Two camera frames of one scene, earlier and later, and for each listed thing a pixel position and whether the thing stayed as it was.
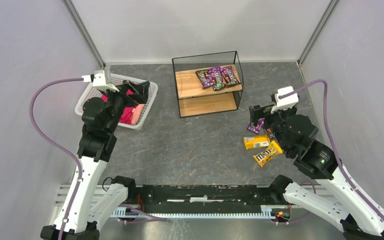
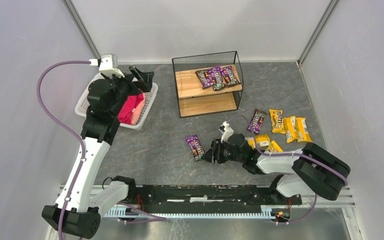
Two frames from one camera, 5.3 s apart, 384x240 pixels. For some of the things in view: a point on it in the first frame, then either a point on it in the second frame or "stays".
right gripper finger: [256, 112] → [211, 155]
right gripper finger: [270, 132] → [216, 145]
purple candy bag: [256, 129] stays
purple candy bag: [229, 76] stays
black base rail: [207, 198] stays
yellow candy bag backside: [252, 142] stays
